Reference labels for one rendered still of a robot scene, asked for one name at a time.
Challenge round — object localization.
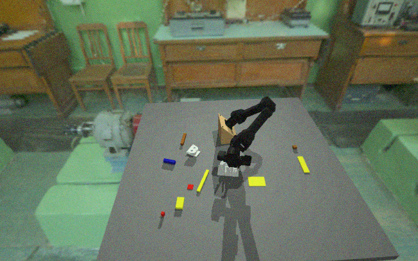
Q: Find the small blue block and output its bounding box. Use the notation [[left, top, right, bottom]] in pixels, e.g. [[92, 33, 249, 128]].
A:
[[163, 158, 176, 165]]

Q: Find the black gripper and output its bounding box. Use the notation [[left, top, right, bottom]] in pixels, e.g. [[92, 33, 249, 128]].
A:
[[217, 150, 252, 166]]

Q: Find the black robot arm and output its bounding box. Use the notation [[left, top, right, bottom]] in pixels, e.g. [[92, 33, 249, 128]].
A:
[[225, 96, 276, 168]]

